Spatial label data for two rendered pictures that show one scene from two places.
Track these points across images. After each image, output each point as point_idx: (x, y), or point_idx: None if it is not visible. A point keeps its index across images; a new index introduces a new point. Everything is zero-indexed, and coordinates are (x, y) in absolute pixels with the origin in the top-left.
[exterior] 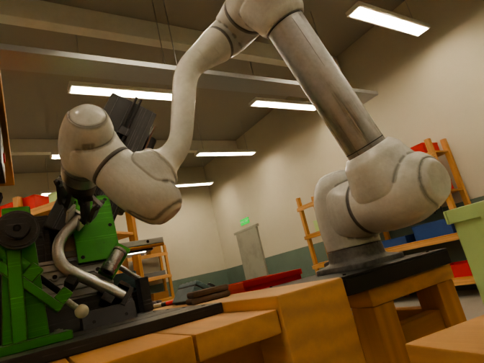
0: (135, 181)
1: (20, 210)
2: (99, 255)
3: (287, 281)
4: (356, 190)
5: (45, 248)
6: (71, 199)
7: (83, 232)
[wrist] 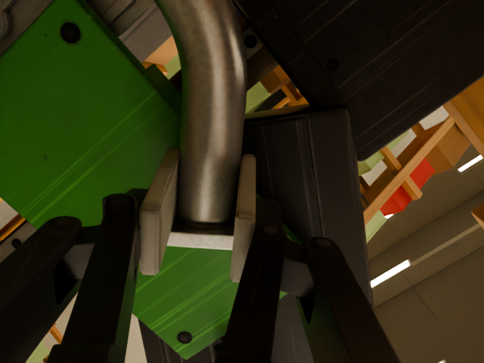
0: None
1: None
2: (14, 83)
3: None
4: None
5: (291, 33)
6: (224, 343)
7: (158, 158)
